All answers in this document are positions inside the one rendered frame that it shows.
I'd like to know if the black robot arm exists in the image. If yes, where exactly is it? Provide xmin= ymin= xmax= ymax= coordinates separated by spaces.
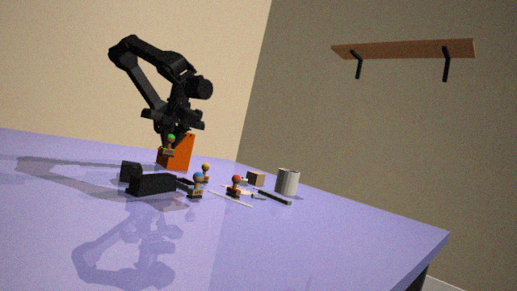
xmin=107 ymin=35 xmax=213 ymax=124

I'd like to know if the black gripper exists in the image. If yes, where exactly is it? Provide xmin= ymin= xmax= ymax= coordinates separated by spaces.
xmin=141 ymin=94 xmax=205 ymax=150

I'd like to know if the beige card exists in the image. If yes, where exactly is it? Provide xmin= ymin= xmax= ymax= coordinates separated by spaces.
xmin=221 ymin=185 xmax=258 ymax=195

